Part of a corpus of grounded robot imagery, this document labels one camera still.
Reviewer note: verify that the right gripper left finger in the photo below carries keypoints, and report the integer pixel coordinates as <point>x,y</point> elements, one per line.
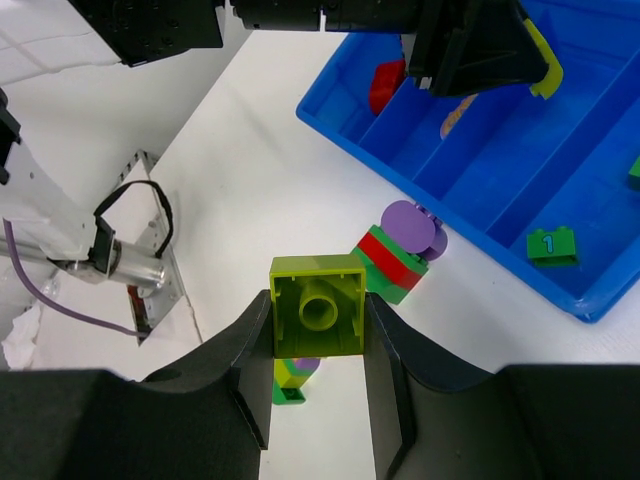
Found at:
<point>206,415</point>

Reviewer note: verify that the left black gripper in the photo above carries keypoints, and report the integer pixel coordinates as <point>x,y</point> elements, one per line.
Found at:
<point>467,47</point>

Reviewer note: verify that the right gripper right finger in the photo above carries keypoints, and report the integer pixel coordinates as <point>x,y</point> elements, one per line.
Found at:
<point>435,416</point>

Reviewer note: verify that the green yellow lego stack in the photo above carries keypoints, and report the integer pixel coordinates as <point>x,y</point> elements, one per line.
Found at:
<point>290,375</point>

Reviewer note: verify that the red curved lego brick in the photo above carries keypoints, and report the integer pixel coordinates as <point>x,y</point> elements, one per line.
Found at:
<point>387,79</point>

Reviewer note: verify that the lime green square lego brick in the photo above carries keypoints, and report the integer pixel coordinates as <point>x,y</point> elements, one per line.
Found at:
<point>318,305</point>

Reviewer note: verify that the dark green lego brick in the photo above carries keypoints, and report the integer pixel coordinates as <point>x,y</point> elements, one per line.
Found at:
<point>633,176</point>

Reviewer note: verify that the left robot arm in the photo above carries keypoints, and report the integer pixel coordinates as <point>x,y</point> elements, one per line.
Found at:
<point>39,38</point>

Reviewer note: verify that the blue divided plastic bin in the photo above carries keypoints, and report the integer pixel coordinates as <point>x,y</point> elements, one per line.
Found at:
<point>514,162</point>

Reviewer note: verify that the green red striped lego stack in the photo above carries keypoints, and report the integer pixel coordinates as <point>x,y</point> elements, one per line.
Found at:
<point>391,272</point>

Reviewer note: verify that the purple round lego brick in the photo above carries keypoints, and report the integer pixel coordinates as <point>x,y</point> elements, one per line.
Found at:
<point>415,229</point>

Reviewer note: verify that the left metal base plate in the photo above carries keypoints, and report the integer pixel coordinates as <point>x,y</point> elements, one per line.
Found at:
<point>155,286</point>

